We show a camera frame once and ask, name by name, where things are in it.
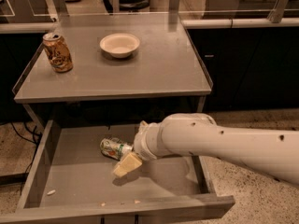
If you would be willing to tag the white paper bowl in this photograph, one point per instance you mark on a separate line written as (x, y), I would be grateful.
(119, 45)

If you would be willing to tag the grey horizontal rail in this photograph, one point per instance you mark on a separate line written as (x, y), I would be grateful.
(40, 27)

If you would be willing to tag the orange brown soda can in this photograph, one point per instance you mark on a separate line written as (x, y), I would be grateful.
(57, 52)

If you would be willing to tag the grey counter cabinet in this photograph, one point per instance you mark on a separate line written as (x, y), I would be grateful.
(164, 65)

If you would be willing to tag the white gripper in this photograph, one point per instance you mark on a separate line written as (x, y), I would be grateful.
(144, 144)

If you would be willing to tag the grey open drawer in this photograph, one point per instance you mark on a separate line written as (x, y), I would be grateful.
(164, 191)

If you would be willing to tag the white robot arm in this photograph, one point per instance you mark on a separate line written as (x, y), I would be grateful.
(270, 152)

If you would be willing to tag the white crumb in drawer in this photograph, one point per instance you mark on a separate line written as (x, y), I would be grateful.
(51, 192)

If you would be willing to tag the green white 7up can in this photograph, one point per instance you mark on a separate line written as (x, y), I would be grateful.
(114, 148)

